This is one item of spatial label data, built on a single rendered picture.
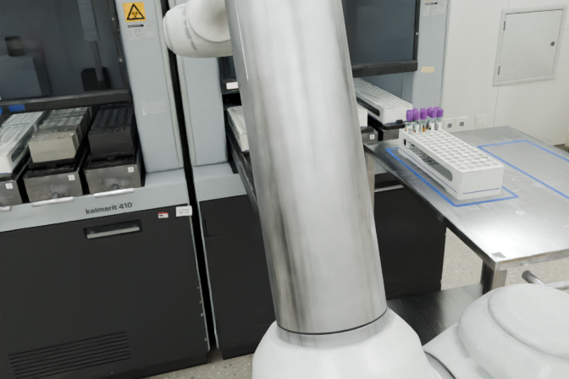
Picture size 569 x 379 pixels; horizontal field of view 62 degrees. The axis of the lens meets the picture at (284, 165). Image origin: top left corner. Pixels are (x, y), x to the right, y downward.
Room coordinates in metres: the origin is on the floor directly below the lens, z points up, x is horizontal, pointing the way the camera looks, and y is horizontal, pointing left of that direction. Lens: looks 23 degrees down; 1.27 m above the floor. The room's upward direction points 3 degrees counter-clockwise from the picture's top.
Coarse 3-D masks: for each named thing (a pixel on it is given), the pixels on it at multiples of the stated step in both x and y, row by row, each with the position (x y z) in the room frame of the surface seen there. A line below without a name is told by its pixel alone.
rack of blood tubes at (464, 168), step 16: (400, 144) 1.13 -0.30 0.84; (416, 144) 1.05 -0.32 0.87; (432, 144) 1.03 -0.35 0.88; (448, 144) 1.02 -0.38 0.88; (464, 144) 1.01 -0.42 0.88; (416, 160) 1.04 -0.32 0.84; (432, 160) 1.05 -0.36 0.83; (448, 160) 0.92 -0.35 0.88; (464, 160) 0.92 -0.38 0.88; (480, 160) 0.91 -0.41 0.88; (432, 176) 0.96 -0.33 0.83; (448, 176) 0.96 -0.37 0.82; (464, 176) 0.86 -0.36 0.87; (480, 176) 0.86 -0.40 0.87; (496, 176) 0.87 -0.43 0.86; (464, 192) 0.86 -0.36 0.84; (480, 192) 0.86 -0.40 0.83; (496, 192) 0.87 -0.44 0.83
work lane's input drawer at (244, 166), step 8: (224, 120) 1.54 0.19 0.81; (232, 136) 1.36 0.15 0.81; (232, 144) 1.31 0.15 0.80; (232, 152) 1.31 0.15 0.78; (240, 152) 1.21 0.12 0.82; (248, 152) 1.21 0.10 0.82; (240, 160) 1.18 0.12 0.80; (248, 160) 1.18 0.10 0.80; (240, 168) 1.14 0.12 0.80; (248, 168) 1.09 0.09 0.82; (240, 176) 1.16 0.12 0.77; (248, 176) 1.07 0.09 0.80; (248, 184) 1.03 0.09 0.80; (248, 192) 1.04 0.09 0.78; (256, 200) 0.93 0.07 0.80; (256, 208) 0.94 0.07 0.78
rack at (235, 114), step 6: (228, 108) 1.49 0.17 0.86; (234, 108) 1.49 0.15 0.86; (240, 108) 1.49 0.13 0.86; (228, 114) 1.48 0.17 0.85; (234, 114) 1.43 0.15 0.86; (240, 114) 1.42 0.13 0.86; (228, 120) 1.50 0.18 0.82; (234, 120) 1.36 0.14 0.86; (240, 120) 1.35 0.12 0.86; (234, 126) 1.42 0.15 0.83; (240, 126) 1.31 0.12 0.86; (234, 132) 1.37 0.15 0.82; (240, 132) 1.24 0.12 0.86; (240, 138) 1.23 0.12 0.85; (246, 138) 1.23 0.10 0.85; (240, 144) 1.23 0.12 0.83; (246, 144) 1.23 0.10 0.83
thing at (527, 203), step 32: (512, 128) 1.28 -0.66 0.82; (384, 160) 1.09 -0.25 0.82; (512, 160) 1.04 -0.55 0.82; (544, 160) 1.03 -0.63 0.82; (416, 192) 0.91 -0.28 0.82; (448, 192) 0.89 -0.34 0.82; (512, 192) 0.88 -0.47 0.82; (544, 192) 0.87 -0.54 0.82; (448, 224) 0.78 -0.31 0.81; (480, 224) 0.75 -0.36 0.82; (512, 224) 0.75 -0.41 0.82; (544, 224) 0.74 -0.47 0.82; (480, 256) 0.67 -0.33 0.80; (512, 256) 0.65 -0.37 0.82; (544, 256) 0.65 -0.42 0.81; (480, 288) 1.25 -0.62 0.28; (416, 320) 1.12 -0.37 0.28; (448, 320) 1.11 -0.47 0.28
